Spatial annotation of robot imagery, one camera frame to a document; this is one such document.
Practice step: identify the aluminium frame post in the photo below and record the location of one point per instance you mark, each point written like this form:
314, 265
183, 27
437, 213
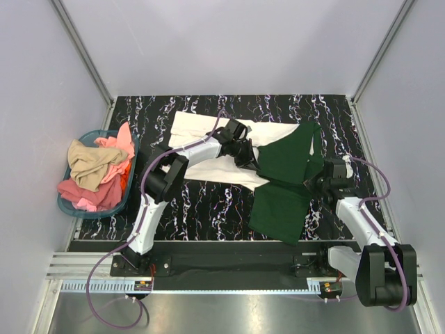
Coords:
390, 35
69, 26

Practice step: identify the grey slotted cable duct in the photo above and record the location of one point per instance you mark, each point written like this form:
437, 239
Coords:
109, 286

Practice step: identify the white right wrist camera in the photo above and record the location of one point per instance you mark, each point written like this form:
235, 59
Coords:
349, 168

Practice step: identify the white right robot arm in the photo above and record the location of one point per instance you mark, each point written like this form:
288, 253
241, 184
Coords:
384, 271

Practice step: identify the orange garment in basket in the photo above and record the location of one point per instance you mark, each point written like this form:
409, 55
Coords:
125, 178

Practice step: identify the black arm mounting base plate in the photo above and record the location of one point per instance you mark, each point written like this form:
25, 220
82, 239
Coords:
241, 263

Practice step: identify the cream and green t-shirt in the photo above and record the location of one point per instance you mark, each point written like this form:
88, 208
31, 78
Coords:
288, 155

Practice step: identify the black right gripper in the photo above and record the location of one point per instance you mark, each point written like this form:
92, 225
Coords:
309, 183

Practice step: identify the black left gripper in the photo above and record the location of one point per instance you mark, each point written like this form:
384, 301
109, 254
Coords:
246, 162

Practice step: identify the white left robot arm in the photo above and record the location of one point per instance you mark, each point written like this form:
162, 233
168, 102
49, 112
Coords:
164, 176

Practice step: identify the left aluminium frame post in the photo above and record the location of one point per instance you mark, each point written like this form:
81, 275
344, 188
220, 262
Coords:
69, 26

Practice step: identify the right aluminium frame post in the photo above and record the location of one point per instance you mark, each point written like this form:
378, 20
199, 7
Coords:
390, 35

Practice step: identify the pink t-shirt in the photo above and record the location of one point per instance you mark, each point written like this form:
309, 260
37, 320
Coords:
109, 194

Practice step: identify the beige t-shirt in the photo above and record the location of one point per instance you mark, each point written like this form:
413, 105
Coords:
89, 165

